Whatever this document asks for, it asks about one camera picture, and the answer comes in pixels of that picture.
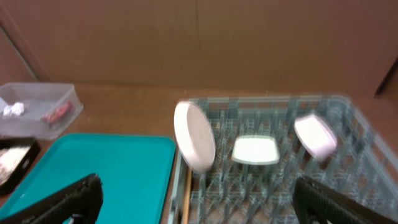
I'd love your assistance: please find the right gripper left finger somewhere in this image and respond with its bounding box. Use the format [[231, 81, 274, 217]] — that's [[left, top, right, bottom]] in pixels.
[[1, 174, 103, 223]]

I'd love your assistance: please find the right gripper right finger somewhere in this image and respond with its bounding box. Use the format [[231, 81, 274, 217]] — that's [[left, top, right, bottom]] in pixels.
[[292, 175, 395, 224]]

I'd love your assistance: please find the pink bowl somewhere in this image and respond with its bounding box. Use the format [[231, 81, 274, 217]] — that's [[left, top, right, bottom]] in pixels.
[[294, 113, 338, 162]]

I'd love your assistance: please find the red snack wrapper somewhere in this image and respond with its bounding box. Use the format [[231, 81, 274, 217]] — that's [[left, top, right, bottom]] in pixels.
[[40, 101, 74, 126]]

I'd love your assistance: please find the white bowl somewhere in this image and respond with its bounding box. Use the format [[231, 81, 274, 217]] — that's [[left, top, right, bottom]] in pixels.
[[231, 135, 280, 166]]

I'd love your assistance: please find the foil ball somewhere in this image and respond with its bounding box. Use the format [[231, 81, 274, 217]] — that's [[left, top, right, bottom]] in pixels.
[[2, 102, 25, 116]]

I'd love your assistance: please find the pink plate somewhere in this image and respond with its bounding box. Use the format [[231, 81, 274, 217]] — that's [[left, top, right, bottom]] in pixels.
[[174, 101, 216, 174]]

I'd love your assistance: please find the grey dishwasher rack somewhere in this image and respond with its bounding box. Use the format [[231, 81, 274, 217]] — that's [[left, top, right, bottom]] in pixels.
[[168, 95, 397, 223]]

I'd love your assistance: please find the teal serving tray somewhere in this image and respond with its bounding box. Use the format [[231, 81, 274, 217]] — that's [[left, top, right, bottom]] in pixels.
[[1, 134, 175, 223]]

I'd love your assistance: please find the black plastic tray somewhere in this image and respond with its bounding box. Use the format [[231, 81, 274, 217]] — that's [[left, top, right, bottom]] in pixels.
[[1, 138, 41, 196]]

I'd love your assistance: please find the rice grains pile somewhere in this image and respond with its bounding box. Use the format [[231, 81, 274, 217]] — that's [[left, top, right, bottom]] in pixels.
[[0, 146, 29, 184]]

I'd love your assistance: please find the clear plastic bin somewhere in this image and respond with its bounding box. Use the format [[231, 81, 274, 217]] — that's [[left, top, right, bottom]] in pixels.
[[1, 83, 83, 140]]

